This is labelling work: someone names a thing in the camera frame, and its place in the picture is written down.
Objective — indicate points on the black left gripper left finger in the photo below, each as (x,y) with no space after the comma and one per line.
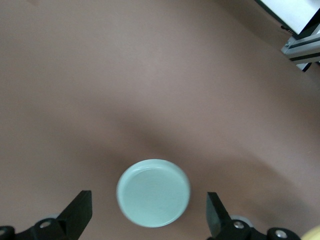
(65,227)

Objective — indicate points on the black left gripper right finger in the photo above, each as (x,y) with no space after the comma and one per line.
(225,228)

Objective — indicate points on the pale green round plate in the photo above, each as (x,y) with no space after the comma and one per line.
(152,195)

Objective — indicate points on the yellow round plate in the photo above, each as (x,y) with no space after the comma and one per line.
(312,235)

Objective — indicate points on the brown table mat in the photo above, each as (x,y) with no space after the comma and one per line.
(125,75)

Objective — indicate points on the aluminium profile post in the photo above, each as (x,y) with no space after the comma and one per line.
(302,46)

